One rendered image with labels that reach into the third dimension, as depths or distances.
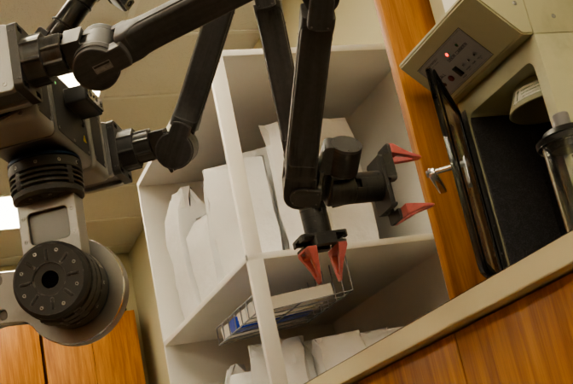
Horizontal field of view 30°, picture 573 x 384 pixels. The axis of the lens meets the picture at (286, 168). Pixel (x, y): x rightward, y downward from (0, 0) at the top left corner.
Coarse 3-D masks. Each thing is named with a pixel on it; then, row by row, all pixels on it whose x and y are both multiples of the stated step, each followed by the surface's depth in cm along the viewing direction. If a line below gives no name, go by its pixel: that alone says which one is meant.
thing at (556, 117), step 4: (560, 112) 182; (564, 112) 182; (556, 116) 182; (560, 116) 182; (564, 116) 182; (568, 116) 182; (556, 120) 182; (560, 120) 182; (564, 120) 181; (568, 120) 182; (556, 124) 182; (560, 124) 182; (564, 124) 179; (568, 124) 179; (572, 124) 178; (556, 128) 179; (560, 128) 178; (564, 128) 178; (548, 132) 180; (552, 132) 179; (544, 136) 181
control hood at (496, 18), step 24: (480, 0) 199; (504, 0) 200; (456, 24) 207; (480, 24) 203; (504, 24) 200; (528, 24) 200; (432, 48) 216; (504, 48) 204; (408, 72) 226; (480, 72) 213; (456, 96) 224
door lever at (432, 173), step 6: (432, 168) 197; (438, 168) 197; (444, 168) 196; (450, 168) 196; (426, 174) 197; (432, 174) 197; (432, 180) 199; (438, 180) 199; (438, 186) 201; (444, 186) 202; (444, 192) 204
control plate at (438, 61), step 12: (456, 36) 209; (468, 36) 207; (444, 48) 214; (456, 48) 212; (468, 48) 210; (480, 48) 208; (432, 60) 218; (444, 60) 216; (456, 60) 214; (480, 60) 210; (420, 72) 223; (444, 72) 219; (468, 72) 215; (456, 84) 220
